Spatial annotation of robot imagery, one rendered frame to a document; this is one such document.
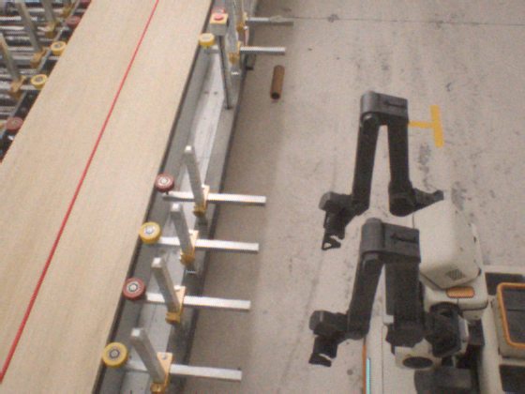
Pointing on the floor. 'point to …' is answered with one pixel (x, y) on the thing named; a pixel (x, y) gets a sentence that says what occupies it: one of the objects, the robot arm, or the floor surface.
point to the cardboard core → (277, 83)
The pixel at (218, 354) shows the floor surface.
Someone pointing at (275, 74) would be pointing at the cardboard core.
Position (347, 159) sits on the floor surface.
